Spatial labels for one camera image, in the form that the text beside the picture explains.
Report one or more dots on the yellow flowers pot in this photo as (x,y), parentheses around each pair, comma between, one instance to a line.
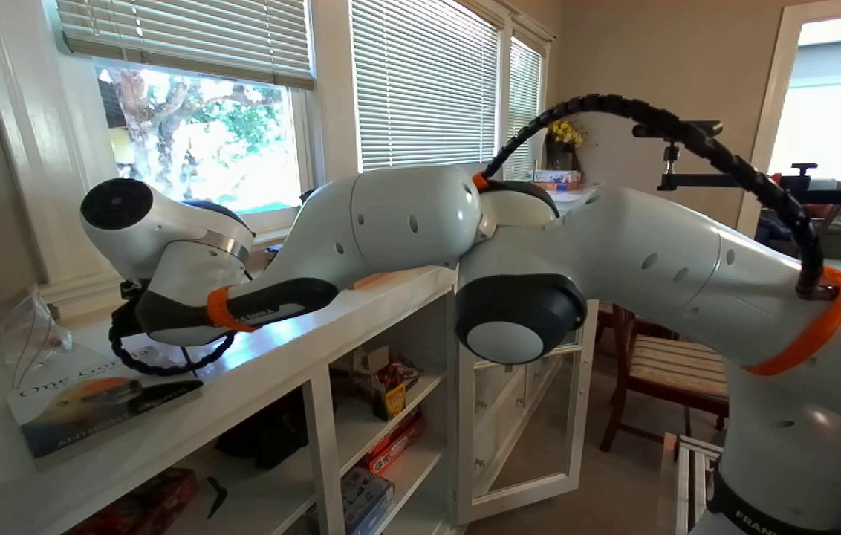
(564,147)

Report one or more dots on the white shelf cabinet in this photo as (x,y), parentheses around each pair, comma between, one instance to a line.
(270,432)

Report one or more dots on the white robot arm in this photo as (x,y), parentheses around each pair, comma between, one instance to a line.
(524,278)

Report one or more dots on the sunset cover book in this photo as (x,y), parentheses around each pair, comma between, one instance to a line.
(79,394)

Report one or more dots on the white window blind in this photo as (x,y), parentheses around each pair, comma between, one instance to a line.
(252,39)

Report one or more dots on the wooden chair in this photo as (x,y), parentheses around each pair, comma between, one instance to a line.
(662,363)

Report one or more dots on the white glass cabinet door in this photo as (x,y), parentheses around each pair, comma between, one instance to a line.
(522,432)

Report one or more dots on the clear plastic bag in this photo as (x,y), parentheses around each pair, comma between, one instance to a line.
(29,336)

